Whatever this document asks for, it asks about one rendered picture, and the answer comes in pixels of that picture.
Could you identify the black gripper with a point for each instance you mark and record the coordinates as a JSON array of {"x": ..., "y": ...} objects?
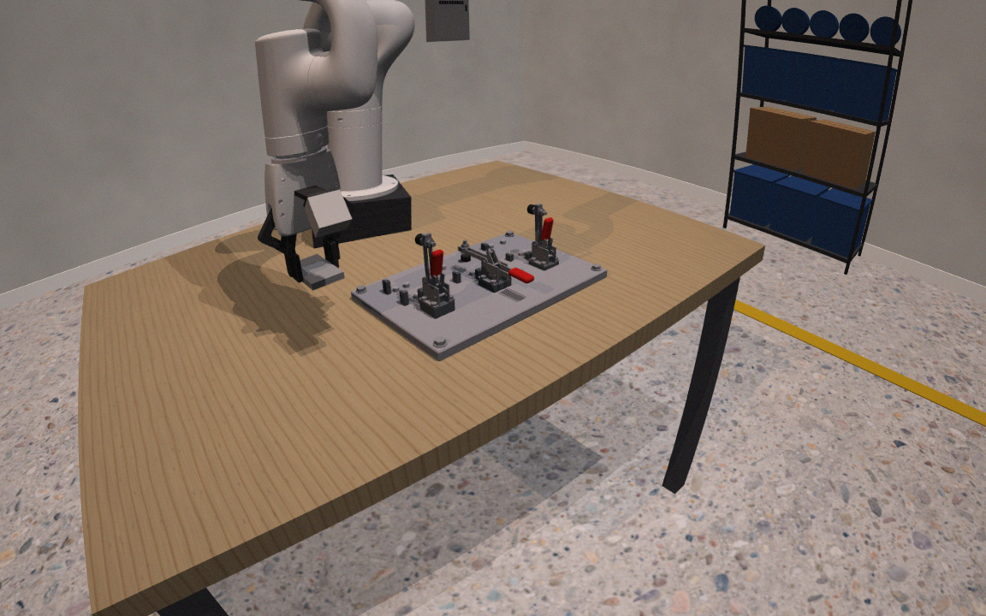
[{"x": 287, "y": 215}]

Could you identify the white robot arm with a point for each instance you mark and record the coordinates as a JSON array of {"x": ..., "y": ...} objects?
[{"x": 302, "y": 86}]

